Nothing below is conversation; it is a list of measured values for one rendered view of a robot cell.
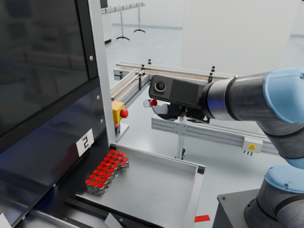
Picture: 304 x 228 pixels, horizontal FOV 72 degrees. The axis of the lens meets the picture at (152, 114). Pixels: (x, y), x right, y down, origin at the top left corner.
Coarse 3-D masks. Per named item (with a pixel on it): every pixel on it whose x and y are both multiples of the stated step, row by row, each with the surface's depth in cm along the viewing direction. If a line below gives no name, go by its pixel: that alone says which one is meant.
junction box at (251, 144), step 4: (244, 140) 148; (248, 140) 147; (252, 140) 147; (256, 140) 147; (260, 140) 147; (244, 144) 149; (248, 144) 148; (252, 144) 147; (256, 144) 145; (260, 144) 144; (244, 148) 150; (248, 148) 149; (252, 148) 148; (256, 148) 147; (260, 148) 146; (256, 152) 149
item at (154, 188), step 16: (128, 160) 83; (144, 160) 83; (160, 160) 81; (128, 176) 76; (144, 176) 76; (160, 176) 76; (176, 176) 76; (192, 176) 76; (112, 192) 70; (128, 192) 70; (144, 192) 70; (160, 192) 70; (176, 192) 70; (112, 208) 62; (128, 208) 65; (144, 208) 65; (160, 208) 65; (176, 208) 65; (144, 224) 60; (160, 224) 58; (176, 224) 61
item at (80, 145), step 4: (88, 132) 72; (84, 136) 70; (88, 136) 72; (92, 136) 75; (80, 140) 68; (84, 140) 70; (88, 140) 73; (92, 140) 75; (76, 144) 67; (80, 144) 69; (80, 148) 69; (84, 148) 71; (80, 152) 69; (80, 156) 70
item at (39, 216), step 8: (32, 208) 62; (32, 216) 63; (40, 216) 62; (48, 216) 60; (24, 224) 61; (32, 224) 61; (40, 224) 61; (48, 224) 61; (56, 224) 61; (64, 224) 59
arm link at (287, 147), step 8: (272, 136) 33; (280, 136) 31; (288, 136) 31; (296, 136) 31; (280, 144) 33; (288, 144) 32; (296, 144) 32; (280, 152) 36; (288, 152) 34; (296, 152) 33; (288, 160) 36; (296, 160) 34
